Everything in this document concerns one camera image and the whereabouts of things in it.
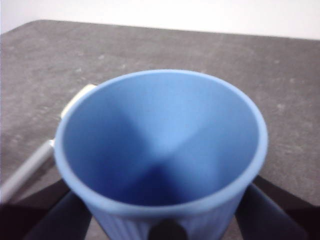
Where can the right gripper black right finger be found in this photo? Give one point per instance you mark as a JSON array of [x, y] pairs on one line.
[[275, 217]]

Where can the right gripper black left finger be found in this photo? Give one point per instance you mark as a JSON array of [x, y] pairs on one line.
[[50, 220]]

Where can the blue ribbed plastic cup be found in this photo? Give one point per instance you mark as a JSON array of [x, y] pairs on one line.
[[160, 125]]

